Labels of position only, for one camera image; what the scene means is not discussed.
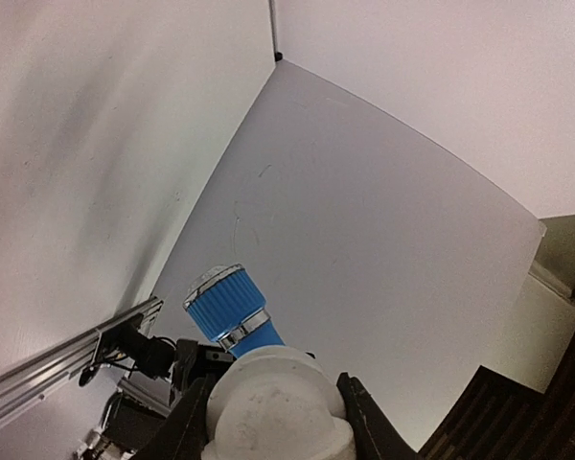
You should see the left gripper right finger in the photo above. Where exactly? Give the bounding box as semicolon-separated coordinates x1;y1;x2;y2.
336;372;422;460

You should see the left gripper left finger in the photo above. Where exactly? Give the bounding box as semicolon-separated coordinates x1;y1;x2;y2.
138;376;214;460

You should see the white plastic pipe fitting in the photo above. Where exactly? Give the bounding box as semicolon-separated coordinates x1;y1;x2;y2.
201;346;357;460

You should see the blue water faucet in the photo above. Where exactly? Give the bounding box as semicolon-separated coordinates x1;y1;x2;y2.
183;264;285;358

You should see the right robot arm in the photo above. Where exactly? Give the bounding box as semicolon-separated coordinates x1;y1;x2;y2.
79;322;235;459

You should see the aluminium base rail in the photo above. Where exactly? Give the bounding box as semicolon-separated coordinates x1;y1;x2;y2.
0;297;163;429

